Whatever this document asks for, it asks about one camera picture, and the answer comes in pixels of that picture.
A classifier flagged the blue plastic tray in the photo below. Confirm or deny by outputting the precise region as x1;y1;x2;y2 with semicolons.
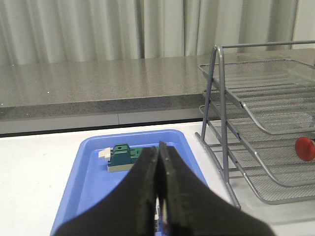
50;129;206;235

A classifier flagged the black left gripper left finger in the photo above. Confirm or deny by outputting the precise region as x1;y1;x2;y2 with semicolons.
55;147;158;236

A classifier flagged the red emergency stop button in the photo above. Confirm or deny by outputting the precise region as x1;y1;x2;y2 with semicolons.
295;137;315;161

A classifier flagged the silver mesh tray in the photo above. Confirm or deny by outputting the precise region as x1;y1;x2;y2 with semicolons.
213;59;315;135
201;85;315;188
208;120;315;206

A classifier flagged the green and beige switch block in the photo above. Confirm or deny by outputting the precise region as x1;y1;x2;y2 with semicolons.
97;143;158;173

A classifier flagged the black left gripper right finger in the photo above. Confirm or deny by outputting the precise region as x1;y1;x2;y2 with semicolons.
157;142;274;236

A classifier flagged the white curtain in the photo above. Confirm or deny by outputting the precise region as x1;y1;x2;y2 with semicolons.
0;0;315;65

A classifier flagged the grey stone counter ledge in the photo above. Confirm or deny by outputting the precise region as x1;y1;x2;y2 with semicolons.
0;48;315;135

